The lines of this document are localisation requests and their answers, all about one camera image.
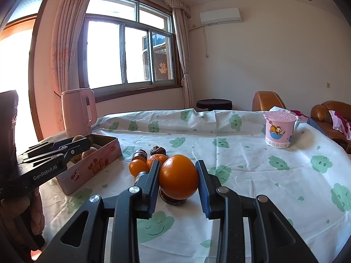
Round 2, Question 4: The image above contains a white air conditioner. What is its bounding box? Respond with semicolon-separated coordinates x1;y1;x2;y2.
200;8;243;24

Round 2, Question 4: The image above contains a white green cloud tablecloth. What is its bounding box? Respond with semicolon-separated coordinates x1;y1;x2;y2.
41;109;351;263

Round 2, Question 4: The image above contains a person's left hand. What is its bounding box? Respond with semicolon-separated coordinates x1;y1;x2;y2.
0;190;46;236

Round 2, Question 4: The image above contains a blue checked cushion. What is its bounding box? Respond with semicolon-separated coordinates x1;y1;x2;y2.
306;117;330;135

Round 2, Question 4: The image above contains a brown leather sofa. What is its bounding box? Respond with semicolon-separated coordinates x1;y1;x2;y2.
311;100;351;154

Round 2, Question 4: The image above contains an air conditioner pipe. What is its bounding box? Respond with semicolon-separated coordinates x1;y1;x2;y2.
189;24;209;59

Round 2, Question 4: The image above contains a pink cartoon lidded cup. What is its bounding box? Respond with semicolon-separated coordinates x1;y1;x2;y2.
263;111;297;149

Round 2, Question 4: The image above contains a sliding glass window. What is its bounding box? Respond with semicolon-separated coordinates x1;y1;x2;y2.
78;0;183;99

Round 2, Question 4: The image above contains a pink kettle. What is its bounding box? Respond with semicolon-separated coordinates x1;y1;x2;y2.
61;88;98;137

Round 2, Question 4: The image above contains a small orange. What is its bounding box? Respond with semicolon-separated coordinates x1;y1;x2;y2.
129;159;149;177
147;154;169;170

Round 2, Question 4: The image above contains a tan round fruit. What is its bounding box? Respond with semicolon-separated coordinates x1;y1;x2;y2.
82;146;98;159

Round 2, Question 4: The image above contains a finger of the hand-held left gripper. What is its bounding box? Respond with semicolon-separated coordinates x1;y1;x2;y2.
16;137;91;171
26;140;69;154

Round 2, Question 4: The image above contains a pink patterned cloth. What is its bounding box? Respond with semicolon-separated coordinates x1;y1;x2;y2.
328;110;351;141

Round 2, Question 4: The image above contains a large orange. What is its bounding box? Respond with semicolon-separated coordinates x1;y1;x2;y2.
159;155;199;200

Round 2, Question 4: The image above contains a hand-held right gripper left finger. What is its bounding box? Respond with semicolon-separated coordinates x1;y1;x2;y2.
37;159;162;263

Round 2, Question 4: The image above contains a brown leather armchair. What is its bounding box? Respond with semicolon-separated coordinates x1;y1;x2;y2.
252;91;287;112

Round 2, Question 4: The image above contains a pink tin box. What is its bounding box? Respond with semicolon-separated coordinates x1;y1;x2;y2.
51;134;123;195

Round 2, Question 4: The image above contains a pink floral curtain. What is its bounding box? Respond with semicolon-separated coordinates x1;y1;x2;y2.
51;0;95;132
172;8;195;108

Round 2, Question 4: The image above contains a black round stool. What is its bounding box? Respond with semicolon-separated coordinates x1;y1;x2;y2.
196;99;233;112

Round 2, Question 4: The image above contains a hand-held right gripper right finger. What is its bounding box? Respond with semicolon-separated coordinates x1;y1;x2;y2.
195;159;320;263

